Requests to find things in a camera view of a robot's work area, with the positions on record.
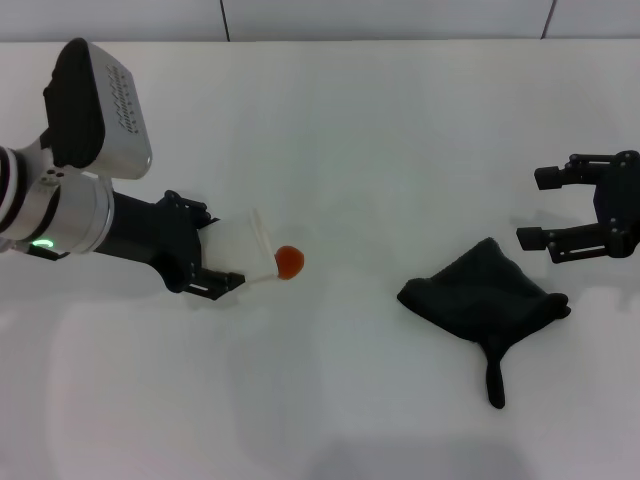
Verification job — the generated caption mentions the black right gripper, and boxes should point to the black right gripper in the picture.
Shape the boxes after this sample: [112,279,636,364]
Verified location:
[515,148,640,264]

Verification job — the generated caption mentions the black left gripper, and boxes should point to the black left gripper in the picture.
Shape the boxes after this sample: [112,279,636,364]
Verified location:
[92,189,247,302]

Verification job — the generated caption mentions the white paper cup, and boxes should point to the white paper cup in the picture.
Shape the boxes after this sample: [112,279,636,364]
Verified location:
[202,208,280,284]

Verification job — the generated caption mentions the dark blue rag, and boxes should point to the dark blue rag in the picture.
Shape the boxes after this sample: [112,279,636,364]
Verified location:
[397,237,572,410]

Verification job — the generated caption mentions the small orange ball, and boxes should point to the small orange ball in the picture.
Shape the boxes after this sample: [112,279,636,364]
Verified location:
[275,244,307,282]

